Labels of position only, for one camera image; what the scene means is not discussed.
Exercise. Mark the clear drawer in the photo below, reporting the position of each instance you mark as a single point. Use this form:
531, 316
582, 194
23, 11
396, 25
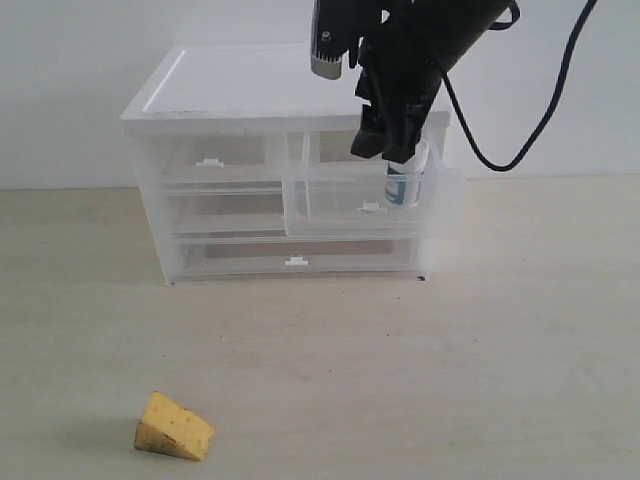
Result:
324, 157
190, 160
225, 210
218, 257

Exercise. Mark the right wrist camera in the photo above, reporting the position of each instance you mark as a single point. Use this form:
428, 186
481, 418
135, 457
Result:
336, 31

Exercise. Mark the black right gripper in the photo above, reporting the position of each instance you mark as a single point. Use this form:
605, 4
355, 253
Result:
398, 81

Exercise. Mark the clear bottom drawer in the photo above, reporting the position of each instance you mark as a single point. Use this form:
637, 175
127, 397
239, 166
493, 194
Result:
218, 257

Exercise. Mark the yellow cheese wedge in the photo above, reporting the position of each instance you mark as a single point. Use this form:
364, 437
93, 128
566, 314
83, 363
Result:
168, 428

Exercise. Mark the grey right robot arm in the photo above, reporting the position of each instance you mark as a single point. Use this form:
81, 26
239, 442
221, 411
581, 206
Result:
467, 22

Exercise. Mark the white pill bottle teal label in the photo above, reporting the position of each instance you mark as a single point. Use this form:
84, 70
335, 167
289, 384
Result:
403, 181

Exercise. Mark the white plastic drawer cabinet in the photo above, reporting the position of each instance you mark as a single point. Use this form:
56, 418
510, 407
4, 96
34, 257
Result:
241, 90

